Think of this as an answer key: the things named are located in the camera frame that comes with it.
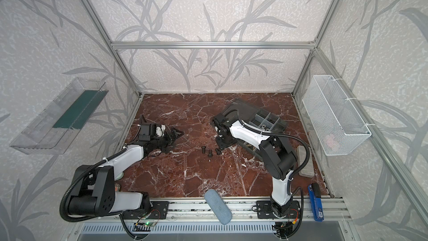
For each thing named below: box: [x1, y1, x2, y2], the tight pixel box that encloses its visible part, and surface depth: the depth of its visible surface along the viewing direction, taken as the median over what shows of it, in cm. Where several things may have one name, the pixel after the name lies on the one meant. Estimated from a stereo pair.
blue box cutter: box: [307, 182, 325, 223], surface depth 75 cm
